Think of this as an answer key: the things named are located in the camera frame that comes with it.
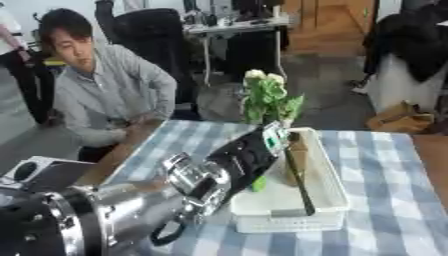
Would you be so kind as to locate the white desk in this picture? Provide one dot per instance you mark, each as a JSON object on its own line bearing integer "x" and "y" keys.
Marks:
{"x": 239, "y": 26}

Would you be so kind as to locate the black office chair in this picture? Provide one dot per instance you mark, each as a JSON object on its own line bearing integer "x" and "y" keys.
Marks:
{"x": 151, "y": 36}

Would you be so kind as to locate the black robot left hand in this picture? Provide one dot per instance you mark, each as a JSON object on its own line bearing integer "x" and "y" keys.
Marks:
{"x": 245, "y": 156}

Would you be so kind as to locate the white flower plant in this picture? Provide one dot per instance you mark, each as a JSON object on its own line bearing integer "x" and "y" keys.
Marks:
{"x": 265, "y": 98}

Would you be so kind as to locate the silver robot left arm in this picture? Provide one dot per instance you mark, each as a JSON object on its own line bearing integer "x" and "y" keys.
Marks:
{"x": 116, "y": 206}

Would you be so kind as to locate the black jacket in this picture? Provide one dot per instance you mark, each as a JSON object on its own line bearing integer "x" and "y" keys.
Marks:
{"x": 414, "y": 36}

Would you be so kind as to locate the white plastic basket box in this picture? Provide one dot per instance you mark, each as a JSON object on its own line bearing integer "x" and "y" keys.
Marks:
{"x": 280, "y": 203}

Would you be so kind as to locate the small green toy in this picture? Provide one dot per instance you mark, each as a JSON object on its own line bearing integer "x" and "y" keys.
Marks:
{"x": 258, "y": 184}

